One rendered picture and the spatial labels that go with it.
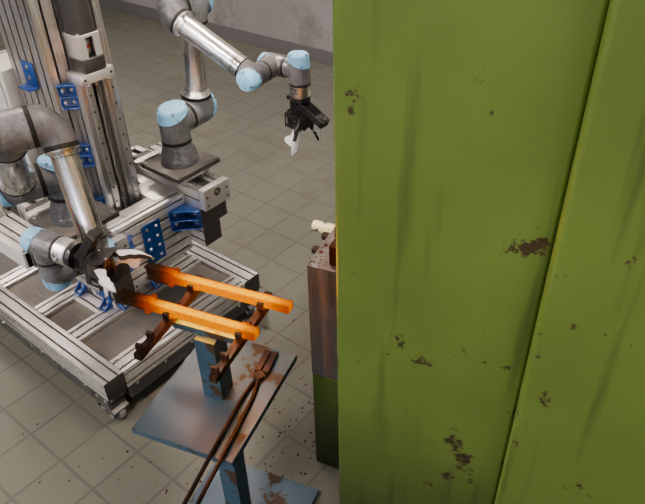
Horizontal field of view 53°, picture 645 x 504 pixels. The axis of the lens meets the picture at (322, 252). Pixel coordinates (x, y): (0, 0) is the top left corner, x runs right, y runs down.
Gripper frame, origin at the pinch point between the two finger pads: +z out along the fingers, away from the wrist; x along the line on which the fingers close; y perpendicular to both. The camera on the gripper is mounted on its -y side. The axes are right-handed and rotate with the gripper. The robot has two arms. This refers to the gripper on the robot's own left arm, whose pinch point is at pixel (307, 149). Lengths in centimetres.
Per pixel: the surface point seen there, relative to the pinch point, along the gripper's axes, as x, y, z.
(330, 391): 51, -49, 52
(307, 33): -273, 228, 70
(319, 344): 52, -46, 32
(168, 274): 81, -18, -1
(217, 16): -273, 341, 74
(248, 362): 74, -37, 27
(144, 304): 93, -22, -1
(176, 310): 90, -30, 0
